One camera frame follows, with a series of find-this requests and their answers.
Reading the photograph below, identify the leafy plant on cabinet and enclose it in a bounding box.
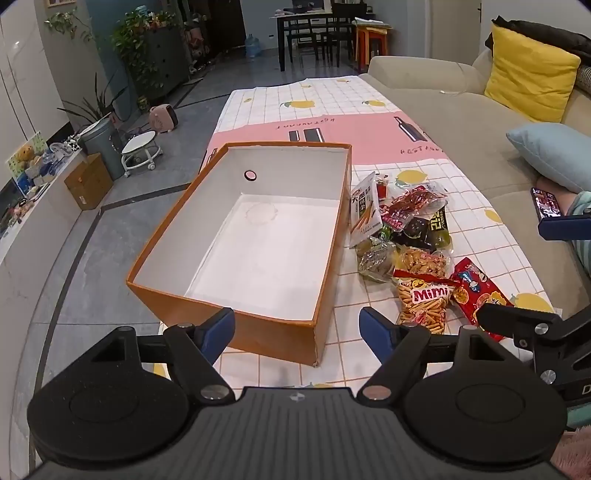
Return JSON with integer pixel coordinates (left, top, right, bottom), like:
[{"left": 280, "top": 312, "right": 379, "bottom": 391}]
[{"left": 113, "top": 9, "right": 178, "bottom": 97}]

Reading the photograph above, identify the teddy bear photo print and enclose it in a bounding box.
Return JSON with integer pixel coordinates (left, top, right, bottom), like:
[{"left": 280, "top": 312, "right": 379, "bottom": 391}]
[{"left": 6, "top": 131, "right": 49, "bottom": 195}]

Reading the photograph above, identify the white rolling stool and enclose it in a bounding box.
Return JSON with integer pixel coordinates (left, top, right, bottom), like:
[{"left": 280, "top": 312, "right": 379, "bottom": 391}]
[{"left": 121, "top": 130, "right": 163, "bottom": 178}]

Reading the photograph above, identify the orange shrimp stick packet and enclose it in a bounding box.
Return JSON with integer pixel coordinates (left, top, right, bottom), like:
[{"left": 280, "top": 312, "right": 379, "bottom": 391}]
[{"left": 393, "top": 272, "right": 458, "bottom": 336}]

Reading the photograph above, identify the light blue pillow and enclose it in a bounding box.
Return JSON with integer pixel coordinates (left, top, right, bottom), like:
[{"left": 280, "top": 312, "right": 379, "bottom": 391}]
[{"left": 506, "top": 122, "right": 591, "bottom": 192}]

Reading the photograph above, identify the smartphone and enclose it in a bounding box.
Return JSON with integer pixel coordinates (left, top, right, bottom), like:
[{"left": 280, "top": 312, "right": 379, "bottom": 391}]
[{"left": 531, "top": 187, "right": 564, "bottom": 220}]

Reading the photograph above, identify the brown cardboard carton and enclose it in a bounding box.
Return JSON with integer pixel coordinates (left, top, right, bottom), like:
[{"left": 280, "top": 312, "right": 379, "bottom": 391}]
[{"left": 64, "top": 152, "right": 114, "bottom": 210}]

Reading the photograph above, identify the white stick snack packet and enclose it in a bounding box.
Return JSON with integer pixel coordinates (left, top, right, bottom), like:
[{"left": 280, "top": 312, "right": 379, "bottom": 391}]
[{"left": 349, "top": 172, "right": 385, "bottom": 248}]

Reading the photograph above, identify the black television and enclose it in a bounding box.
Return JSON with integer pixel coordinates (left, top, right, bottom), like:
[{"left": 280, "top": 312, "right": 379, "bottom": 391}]
[{"left": 0, "top": 185, "right": 28, "bottom": 236}]

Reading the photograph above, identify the hanging vine plant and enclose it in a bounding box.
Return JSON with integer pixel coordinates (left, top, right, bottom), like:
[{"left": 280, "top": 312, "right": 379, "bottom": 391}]
[{"left": 46, "top": 9, "right": 86, "bottom": 42}]

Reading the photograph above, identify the black yellow egg packet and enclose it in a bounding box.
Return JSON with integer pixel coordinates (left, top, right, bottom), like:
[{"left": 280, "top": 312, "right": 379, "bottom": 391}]
[{"left": 397, "top": 208, "right": 452, "bottom": 254}]

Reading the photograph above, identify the red label dried meat packet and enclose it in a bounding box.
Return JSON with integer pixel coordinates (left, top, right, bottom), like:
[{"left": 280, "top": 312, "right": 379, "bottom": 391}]
[{"left": 382, "top": 185, "right": 448, "bottom": 232}]

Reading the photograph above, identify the grey trash bin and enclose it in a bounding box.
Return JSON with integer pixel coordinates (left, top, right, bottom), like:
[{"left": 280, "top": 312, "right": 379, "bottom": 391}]
[{"left": 78, "top": 117, "right": 125, "bottom": 181}]

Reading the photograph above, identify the yellow pillow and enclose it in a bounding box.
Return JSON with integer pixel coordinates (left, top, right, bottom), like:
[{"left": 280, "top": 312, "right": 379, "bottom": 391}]
[{"left": 484, "top": 23, "right": 581, "bottom": 123}]

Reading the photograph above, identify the pink fluffy cloth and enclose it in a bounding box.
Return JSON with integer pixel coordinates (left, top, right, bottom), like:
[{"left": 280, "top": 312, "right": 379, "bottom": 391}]
[{"left": 549, "top": 427, "right": 591, "bottom": 480}]

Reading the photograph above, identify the lemon print checked tablecloth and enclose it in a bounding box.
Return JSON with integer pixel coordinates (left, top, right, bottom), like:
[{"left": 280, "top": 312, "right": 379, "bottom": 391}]
[{"left": 159, "top": 76, "right": 561, "bottom": 388}]

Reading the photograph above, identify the beige sofa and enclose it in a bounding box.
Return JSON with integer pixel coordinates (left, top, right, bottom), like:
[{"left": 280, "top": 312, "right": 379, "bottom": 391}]
[{"left": 358, "top": 46, "right": 591, "bottom": 324}]

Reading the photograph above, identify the spiky potted plant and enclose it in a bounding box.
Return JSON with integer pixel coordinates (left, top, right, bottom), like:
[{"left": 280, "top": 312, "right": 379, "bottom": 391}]
[{"left": 58, "top": 71, "right": 130, "bottom": 130}]

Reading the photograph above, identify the grey cabinet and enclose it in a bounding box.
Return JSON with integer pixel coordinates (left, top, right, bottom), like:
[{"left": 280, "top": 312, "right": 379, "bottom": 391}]
[{"left": 148, "top": 23, "right": 192, "bottom": 100}]

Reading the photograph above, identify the pink space heater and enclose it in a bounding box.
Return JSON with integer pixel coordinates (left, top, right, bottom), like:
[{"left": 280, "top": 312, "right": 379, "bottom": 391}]
[{"left": 148, "top": 104, "right": 180, "bottom": 134}]

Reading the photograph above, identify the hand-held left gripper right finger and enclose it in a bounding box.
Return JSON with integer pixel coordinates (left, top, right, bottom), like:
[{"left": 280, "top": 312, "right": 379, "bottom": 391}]
[{"left": 358, "top": 306, "right": 511, "bottom": 402}]

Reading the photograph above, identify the person's teal clothing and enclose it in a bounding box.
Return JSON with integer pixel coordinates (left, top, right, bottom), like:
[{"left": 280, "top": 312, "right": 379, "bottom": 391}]
[{"left": 566, "top": 190, "right": 591, "bottom": 278}]

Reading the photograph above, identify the dark brown cushion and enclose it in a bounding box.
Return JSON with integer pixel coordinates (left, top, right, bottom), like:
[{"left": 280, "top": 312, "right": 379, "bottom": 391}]
[{"left": 485, "top": 16, "right": 591, "bottom": 56}]

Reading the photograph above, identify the olive green snack packet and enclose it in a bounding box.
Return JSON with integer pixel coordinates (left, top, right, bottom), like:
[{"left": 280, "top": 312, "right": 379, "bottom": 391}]
[{"left": 356, "top": 235, "right": 399, "bottom": 283}]

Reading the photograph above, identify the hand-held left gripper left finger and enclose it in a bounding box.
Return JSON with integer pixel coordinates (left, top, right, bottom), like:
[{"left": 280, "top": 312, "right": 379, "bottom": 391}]
[{"left": 90, "top": 308, "right": 236, "bottom": 402}]

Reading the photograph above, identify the orange cardboard box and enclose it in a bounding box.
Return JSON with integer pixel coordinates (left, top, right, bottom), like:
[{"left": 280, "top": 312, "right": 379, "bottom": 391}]
[{"left": 126, "top": 141, "right": 352, "bottom": 367}]

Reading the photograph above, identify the orange stool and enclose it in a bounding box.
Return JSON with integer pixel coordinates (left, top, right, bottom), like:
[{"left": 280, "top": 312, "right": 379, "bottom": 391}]
[{"left": 355, "top": 25, "right": 389, "bottom": 75}]

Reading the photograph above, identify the clear fried nut packet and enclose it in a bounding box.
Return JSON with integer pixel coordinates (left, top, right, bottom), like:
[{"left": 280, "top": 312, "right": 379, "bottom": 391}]
[{"left": 392, "top": 246, "right": 454, "bottom": 279}]

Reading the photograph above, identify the black dining chair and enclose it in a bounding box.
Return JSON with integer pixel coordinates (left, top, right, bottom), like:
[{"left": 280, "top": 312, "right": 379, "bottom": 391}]
[
  {"left": 332, "top": 2, "right": 368, "bottom": 65},
  {"left": 286, "top": 23, "right": 334, "bottom": 63}
]

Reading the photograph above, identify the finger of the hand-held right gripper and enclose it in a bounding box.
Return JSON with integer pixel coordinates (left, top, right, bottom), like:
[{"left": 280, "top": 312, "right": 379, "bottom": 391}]
[
  {"left": 475, "top": 305, "right": 566, "bottom": 357},
  {"left": 538, "top": 215, "right": 591, "bottom": 241}
]

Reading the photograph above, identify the black dining table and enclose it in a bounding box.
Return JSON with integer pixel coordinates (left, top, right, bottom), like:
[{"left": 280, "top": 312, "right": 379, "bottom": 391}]
[{"left": 270, "top": 13, "right": 356, "bottom": 72}]

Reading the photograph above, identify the large red snack packet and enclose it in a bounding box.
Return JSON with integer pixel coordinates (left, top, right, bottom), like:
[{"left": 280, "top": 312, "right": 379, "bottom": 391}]
[{"left": 449, "top": 257, "right": 516, "bottom": 343}]

